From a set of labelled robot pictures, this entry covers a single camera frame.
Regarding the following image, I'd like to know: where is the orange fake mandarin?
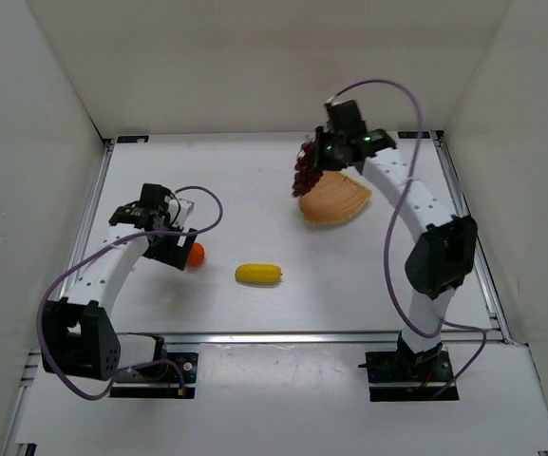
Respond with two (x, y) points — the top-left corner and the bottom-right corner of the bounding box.
(186, 242), (205, 268)

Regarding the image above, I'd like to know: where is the purple fake grape bunch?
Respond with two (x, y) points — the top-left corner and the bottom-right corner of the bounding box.
(292, 142), (323, 198)

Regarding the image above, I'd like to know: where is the yellow fake lemon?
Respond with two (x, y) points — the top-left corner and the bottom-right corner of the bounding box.
(235, 263), (283, 286)

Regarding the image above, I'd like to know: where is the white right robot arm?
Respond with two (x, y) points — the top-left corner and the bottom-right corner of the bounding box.
(305, 126), (478, 381)

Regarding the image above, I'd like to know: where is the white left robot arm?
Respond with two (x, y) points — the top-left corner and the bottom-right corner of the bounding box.
(42, 183), (194, 380)

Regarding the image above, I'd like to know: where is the woven wicker fruit bowl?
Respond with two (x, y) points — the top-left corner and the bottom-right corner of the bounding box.
(298, 171), (372, 225)

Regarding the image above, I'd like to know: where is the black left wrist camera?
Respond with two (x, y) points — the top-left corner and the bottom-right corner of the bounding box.
(137, 183), (175, 213)

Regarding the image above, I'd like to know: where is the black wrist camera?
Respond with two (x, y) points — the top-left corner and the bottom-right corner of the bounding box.
(325, 100), (366, 135)
(137, 183), (175, 213)

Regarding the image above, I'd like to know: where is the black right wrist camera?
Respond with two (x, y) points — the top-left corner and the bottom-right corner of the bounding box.
(325, 100), (366, 135)

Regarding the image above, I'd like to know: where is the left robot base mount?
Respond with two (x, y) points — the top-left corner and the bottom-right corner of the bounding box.
(109, 351), (199, 400)

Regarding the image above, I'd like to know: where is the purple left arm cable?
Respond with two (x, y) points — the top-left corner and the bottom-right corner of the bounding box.
(35, 184), (224, 400)

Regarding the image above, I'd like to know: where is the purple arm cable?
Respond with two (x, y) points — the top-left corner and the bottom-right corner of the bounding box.
(332, 79), (487, 403)
(35, 184), (224, 400)

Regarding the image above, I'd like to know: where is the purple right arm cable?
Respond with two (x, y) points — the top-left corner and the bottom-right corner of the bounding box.
(332, 79), (487, 403)

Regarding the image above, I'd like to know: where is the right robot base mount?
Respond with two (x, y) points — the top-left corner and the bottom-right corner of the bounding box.
(358, 350), (460, 403)

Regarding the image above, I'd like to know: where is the aluminium table frame rail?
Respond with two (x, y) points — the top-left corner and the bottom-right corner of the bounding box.
(5, 130), (548, 456)

